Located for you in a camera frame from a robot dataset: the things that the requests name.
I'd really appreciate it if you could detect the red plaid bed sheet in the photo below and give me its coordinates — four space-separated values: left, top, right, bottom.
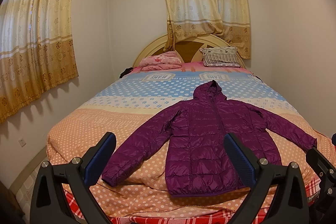
63 176 324 224

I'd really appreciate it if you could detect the dark object beside bed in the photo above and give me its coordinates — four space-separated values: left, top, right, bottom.
119 67 133 79

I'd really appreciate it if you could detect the yellow curtain left window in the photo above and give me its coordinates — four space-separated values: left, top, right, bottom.
1 0 79 122

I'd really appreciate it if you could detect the yellow curtain behind headboard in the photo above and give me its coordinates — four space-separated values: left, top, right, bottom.
164 0 251 60

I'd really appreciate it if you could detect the cream wooden headboard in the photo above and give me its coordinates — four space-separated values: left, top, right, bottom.
132 33 247 69

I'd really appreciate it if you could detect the white wall socket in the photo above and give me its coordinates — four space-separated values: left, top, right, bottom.
18 138 26 147

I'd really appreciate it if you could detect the polka dot bed quilt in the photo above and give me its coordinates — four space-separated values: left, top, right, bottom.
47 63 335 207

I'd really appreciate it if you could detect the folded pink blanket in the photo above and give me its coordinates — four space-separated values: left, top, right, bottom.
139 51 182 71

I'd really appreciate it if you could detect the striped floral pillow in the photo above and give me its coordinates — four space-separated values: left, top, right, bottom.
199 47 241 68

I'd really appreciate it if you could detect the purple hooded puffer jacket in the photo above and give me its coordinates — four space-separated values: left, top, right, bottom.
102 81 317 197

